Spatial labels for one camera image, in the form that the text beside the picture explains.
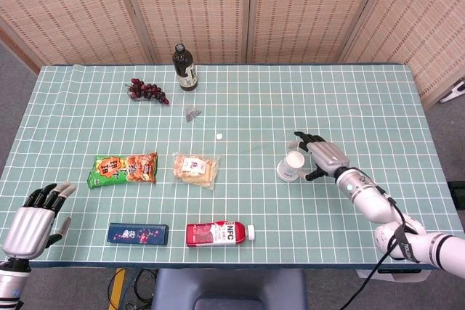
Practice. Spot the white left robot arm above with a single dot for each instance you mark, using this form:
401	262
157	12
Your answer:
9	284

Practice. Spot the clear packet of pastries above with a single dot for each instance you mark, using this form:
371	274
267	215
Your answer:
194	170

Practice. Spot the dark red grape bunch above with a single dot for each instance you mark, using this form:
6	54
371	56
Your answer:
145	91

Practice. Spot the red NFC juice bottle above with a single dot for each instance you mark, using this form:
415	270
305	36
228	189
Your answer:
214	233

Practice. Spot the dark blue printed box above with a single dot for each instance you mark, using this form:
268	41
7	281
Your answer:
138	234

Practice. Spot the green snack bag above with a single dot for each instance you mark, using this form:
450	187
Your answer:
120	170

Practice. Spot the bamboo folding screen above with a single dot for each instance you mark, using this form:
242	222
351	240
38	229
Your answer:
91	8

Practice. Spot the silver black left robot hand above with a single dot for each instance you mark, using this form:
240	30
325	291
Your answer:
29	230

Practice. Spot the white box with black strip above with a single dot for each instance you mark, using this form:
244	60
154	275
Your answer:
399	275

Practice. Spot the pyramid tea bag with tag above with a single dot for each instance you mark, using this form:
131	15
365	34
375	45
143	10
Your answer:
189	114

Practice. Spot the white stand foot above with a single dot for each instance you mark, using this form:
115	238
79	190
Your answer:
452	93

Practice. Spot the green grid tablecloth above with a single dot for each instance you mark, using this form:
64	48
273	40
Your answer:
254	197

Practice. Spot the dark brown drink bottle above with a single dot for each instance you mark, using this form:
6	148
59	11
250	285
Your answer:
185	70

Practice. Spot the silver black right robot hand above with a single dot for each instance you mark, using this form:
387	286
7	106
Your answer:
328	157

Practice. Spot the grey blue padded seat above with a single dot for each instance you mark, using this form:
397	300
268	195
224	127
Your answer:
225	284

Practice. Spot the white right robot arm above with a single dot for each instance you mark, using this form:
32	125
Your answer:
367	197

